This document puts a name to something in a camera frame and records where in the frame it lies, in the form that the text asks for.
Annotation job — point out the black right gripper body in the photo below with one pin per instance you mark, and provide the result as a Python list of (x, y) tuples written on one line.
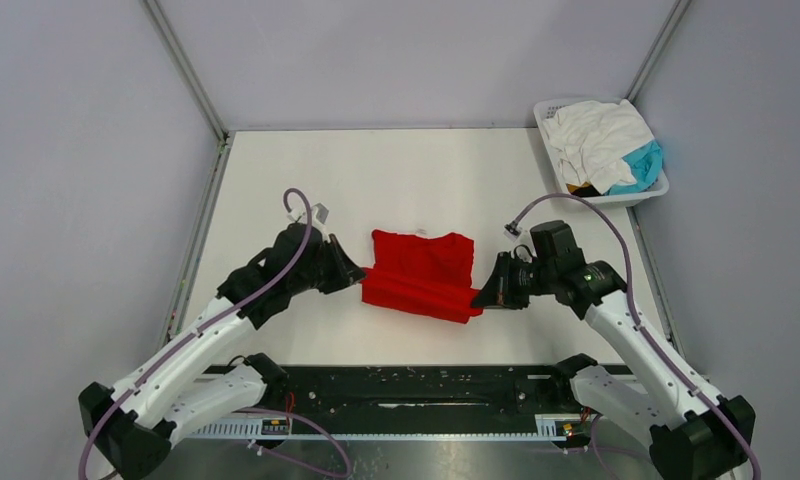
[(537, 276)]

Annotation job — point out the dark garment in basket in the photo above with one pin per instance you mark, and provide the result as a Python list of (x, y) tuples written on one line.
[(585, 190)]

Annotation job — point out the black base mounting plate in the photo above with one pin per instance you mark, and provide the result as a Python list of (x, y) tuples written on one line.
[(424, 399)]

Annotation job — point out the red t shirt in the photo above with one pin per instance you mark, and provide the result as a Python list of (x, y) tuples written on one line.
[(429, 277)]

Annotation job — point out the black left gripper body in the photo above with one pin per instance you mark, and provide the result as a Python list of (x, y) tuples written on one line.
[(309, 278)]

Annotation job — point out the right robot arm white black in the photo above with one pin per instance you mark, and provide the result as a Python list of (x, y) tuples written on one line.
[(689, 428)]

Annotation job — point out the white plastic laundry basket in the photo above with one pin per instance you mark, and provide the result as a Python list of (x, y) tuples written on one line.
[(545, 109)]

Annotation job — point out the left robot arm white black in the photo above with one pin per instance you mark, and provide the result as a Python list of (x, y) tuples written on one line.
[(136, 422)]

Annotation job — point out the light blue t shirt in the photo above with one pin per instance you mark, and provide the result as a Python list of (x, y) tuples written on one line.
[(645, 164)]

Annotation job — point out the aluminium frame rail right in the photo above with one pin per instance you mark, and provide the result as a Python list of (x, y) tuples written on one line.
[(657, 48)]

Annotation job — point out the aluminium frame rail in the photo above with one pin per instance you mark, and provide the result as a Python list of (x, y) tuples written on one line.
[(657, 48), (175, 50)]

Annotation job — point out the white slotted cable duct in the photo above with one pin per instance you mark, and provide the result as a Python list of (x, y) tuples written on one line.
[(275, 428)]

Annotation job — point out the white t shirt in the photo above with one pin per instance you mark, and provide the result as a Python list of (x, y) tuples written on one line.
[(590, 138)]

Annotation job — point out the aluminium frame rail left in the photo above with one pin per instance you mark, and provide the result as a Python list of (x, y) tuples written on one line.
[(175, 50)]

